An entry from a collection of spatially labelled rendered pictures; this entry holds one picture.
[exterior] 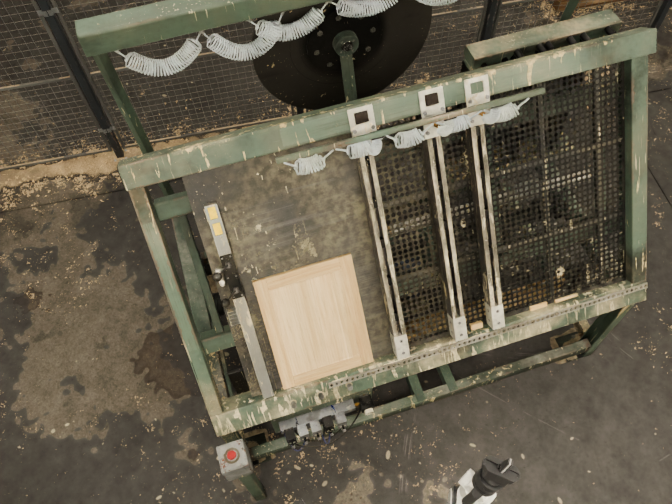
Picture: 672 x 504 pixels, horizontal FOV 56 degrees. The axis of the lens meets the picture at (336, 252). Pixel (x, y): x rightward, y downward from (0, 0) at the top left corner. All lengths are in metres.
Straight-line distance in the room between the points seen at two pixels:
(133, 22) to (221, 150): 0.54
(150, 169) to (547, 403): 2.67
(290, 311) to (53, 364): 2.01
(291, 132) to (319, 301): 0.78
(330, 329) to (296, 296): 0.24
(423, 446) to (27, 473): 2.27
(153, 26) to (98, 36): 0.19
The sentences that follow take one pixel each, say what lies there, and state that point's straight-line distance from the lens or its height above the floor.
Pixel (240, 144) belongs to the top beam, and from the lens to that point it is 2.40.
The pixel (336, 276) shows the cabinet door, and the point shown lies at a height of 1.28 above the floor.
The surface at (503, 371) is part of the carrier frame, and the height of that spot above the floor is 0.18.
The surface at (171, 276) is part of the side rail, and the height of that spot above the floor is 1.49.
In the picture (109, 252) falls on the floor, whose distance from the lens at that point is 4.60.
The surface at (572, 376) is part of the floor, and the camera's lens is 4.12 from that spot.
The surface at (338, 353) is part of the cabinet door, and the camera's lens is 2.91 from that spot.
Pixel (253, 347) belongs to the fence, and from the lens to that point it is 2.79.
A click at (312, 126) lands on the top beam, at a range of 2.42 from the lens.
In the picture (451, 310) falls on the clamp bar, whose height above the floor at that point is 1.06.
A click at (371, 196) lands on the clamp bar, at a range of 2.58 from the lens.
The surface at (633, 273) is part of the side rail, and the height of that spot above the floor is 0.96.
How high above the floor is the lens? 3.68
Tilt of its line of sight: 59 degrees down
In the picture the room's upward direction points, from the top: 3 degrees counter-clockwise
